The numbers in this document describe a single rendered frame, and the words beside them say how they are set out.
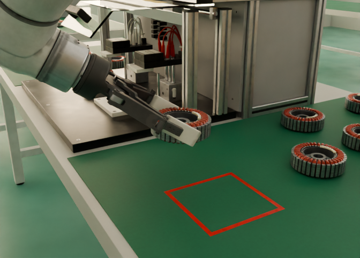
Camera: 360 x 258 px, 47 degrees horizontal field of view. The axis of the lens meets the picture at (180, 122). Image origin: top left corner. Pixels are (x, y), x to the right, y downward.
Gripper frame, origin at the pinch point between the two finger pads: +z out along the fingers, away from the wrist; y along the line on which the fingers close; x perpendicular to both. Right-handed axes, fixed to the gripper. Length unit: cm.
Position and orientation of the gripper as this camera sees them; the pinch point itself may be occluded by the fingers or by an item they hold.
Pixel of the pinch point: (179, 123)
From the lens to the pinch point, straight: 76.6
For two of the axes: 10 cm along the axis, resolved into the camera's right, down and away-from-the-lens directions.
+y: -2.3, -3.5, 9.1
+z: 8.2, 4.3, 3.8
